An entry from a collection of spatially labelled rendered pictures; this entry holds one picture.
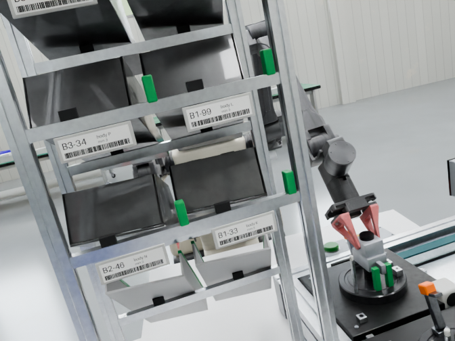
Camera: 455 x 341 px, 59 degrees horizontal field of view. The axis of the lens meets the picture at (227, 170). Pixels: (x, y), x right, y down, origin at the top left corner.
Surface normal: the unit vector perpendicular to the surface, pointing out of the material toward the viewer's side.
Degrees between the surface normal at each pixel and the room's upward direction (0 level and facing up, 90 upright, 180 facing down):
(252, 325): 0
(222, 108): 90
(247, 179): 65
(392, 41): 90
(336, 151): 49
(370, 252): 90
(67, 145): 90
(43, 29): 155
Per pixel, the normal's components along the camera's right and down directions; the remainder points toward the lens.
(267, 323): -0.21, -0.94
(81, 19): 0.22, 0.96
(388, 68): 0.12, 0.24
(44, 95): -0.02, -0.17
